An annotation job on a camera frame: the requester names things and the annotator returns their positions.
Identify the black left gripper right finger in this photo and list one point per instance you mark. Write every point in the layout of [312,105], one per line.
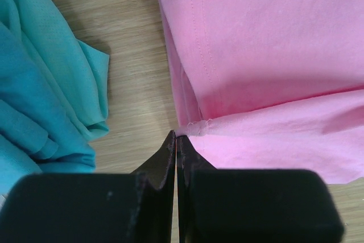
[231,205]

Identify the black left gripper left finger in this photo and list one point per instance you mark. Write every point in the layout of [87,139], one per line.
[134,207]

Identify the pink t shirt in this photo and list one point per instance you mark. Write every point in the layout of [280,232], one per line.
[269,83]

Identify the folded turquoise t shirt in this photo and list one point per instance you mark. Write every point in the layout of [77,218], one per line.
[53,93]

